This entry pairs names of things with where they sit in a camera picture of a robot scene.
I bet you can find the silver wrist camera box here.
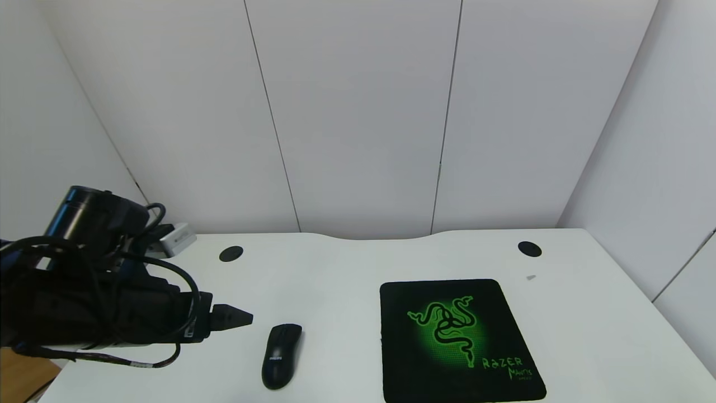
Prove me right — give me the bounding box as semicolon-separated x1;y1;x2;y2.
159;223;197;259

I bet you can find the thin black looped cable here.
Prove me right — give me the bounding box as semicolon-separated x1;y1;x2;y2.
0;236;201;339

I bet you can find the black computer mouse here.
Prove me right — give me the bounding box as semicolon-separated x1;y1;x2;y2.
261;323;303;391

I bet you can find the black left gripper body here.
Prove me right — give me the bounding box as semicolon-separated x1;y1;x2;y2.
134;279;213;345

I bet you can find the black green snake-logo mouse pad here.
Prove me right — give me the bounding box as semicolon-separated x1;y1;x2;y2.
380;278;548;403

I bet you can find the thin black labelled cable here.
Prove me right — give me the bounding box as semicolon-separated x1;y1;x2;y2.
11;336;182;370

